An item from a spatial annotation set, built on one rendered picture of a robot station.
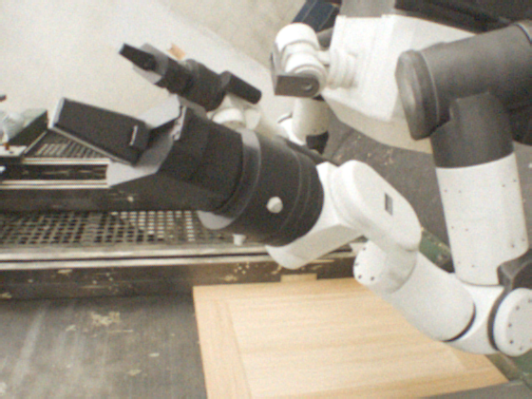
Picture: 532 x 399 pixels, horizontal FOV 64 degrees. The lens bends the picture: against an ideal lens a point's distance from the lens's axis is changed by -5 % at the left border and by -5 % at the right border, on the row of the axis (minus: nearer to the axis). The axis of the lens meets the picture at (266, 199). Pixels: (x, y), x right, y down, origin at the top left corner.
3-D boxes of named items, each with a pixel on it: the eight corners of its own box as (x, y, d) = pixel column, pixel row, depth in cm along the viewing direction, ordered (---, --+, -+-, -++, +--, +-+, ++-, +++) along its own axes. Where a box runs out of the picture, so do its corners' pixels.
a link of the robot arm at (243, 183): (160, 205, 26) (305, 250, 33) (195, 61, 28) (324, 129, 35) (92, 215, 36) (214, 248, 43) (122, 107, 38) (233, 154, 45)
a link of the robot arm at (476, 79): (519, 140, 54) (498, 30, 51) (551, 148, 45) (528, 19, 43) (427, 161, 56) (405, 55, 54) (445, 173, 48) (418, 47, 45)
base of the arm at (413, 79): (516, 109, 57) (503, 23, 54) (564, 123, 45) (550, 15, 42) (406, 137, 60) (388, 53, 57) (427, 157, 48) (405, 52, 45)
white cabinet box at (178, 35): (303, 102, 471) (129, -16, 394) (271, 144, 490) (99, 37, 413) (293, 86, 524) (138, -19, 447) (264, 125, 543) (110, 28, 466)
